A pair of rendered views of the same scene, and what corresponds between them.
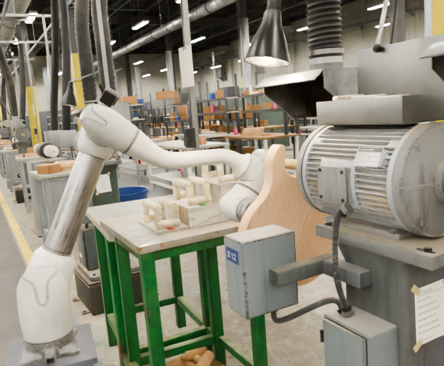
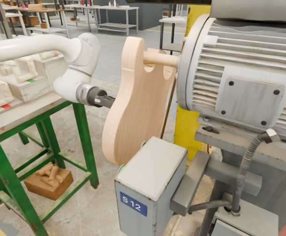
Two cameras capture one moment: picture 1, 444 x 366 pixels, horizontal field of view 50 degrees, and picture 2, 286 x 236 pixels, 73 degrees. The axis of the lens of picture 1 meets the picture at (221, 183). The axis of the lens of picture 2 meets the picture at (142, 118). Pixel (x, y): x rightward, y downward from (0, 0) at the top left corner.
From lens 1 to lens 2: 0.94 m
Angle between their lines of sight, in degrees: 38
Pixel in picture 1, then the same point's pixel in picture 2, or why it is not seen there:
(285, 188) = (142, 84)
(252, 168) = (84, 54)
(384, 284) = (275, 188)
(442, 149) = not seen: outside the picture
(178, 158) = not seen: outside the picture
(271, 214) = (132, 113)
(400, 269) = not seen: outside the picture
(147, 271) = not seen: outside the picture
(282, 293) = not seen: hidden behind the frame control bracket
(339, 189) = (263, 110)
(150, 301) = (4, 173)
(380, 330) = (275, 228)
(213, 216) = (43, 89)
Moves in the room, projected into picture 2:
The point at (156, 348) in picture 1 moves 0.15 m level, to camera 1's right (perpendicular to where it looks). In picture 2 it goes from (21, 199) to (51, 186)
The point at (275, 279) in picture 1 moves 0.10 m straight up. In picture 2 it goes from (180, 210) to (186, 180)
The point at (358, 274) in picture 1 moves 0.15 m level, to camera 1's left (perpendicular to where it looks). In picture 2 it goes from (259, 186) to (215, 218)
